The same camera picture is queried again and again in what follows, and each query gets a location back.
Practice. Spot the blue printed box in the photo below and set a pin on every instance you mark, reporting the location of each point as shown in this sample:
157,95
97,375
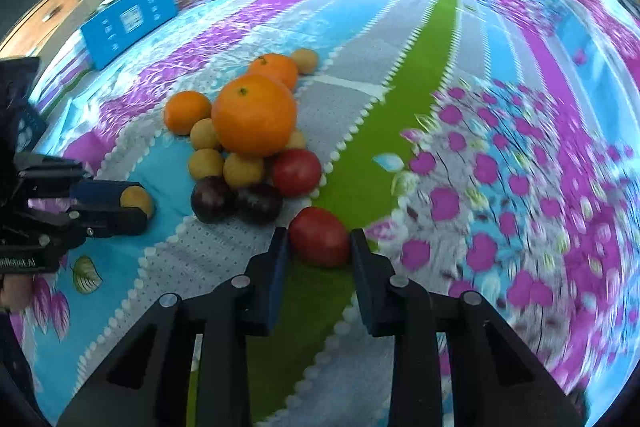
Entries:
130,19

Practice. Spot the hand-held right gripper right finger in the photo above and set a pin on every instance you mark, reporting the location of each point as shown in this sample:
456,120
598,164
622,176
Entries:
361,287

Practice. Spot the red tomato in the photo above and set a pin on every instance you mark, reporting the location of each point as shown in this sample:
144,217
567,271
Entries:
296,172
320,237

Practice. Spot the person's left hand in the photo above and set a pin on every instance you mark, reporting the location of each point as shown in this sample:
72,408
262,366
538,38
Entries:
15,293

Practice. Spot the dark purple plum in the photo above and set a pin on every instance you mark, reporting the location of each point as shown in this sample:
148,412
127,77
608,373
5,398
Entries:
258,203
212,198

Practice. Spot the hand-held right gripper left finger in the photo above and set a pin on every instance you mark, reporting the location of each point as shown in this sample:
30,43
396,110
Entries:
277,277

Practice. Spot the small orange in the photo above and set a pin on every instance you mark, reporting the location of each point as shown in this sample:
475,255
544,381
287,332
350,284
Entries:
187,112
274,69

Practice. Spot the large orange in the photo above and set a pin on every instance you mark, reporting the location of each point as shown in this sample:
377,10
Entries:
254,114

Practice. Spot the small yellow loquat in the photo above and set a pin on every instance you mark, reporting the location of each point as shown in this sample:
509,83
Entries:
204,134
243,170
305,60
296,141
137,200
205,163

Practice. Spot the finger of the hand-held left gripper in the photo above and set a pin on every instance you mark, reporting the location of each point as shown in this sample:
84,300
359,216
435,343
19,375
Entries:
115,223
95,196

